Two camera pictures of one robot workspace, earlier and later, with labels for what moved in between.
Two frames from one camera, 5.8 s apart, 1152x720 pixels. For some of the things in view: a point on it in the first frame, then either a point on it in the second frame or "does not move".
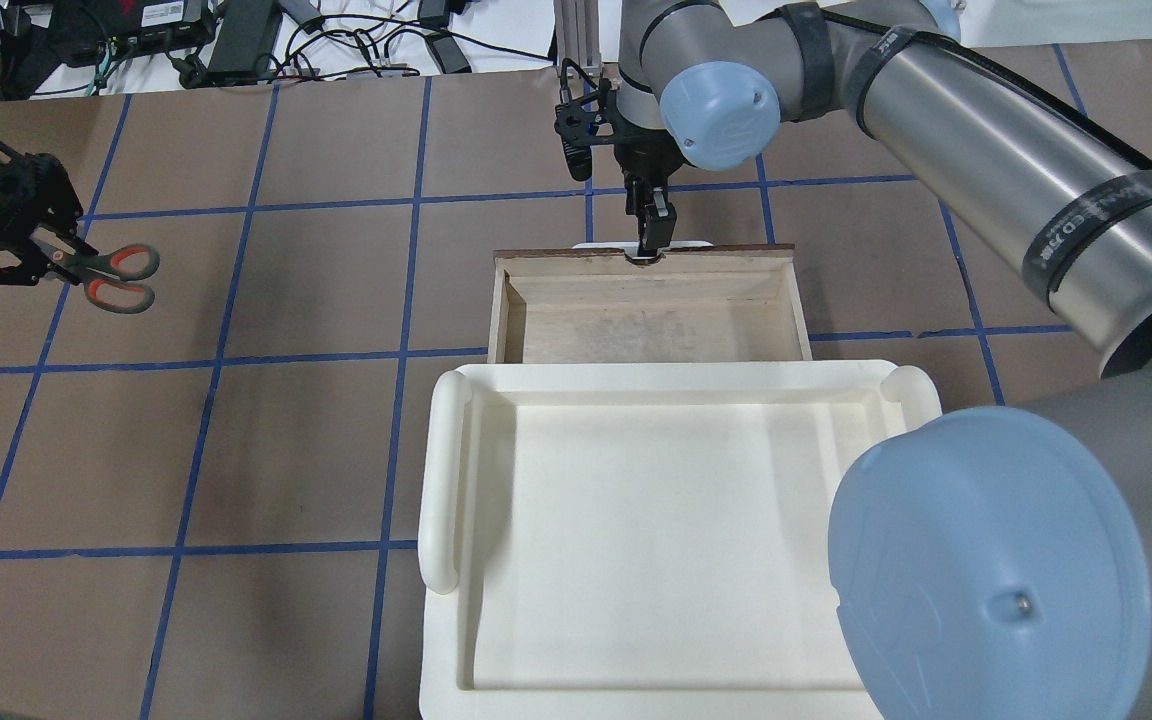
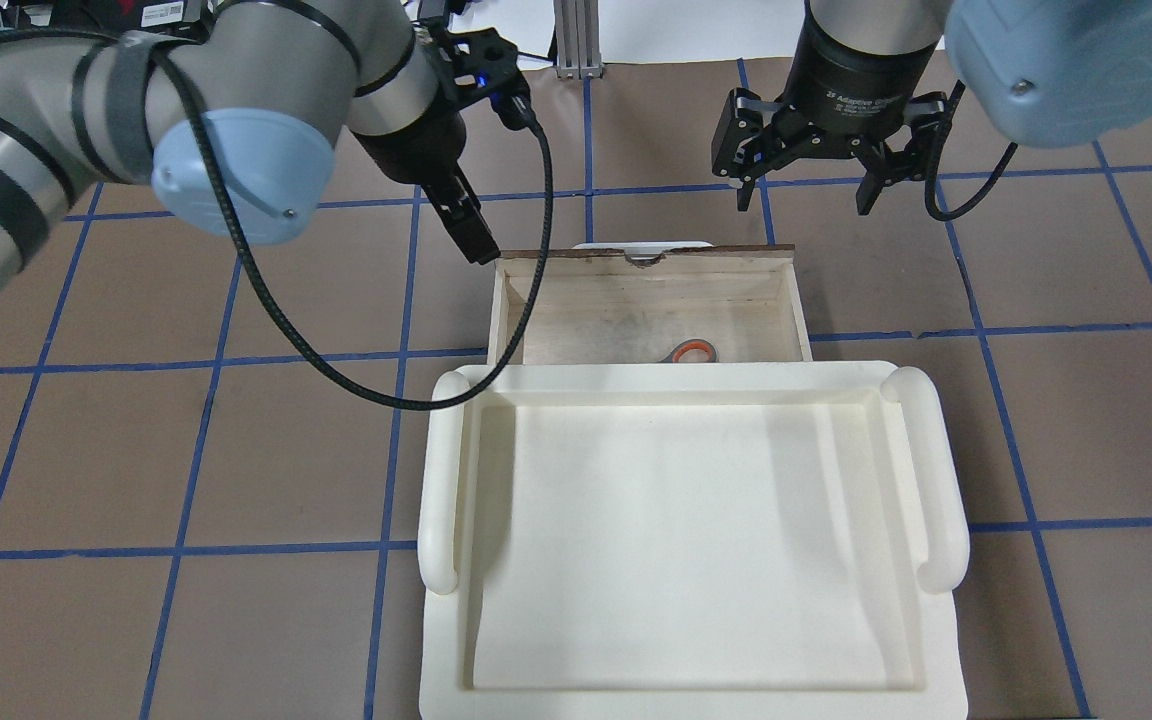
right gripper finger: x=635 y=194 to x=739 y=153
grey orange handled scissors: x=109 y=277 to x=689 y=345
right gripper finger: x=657 y=224 to x=923 y=112
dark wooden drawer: x=598 y=305 does not move
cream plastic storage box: x=645 y=540 does not move
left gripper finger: x=52 y=244 to x=463 y=214
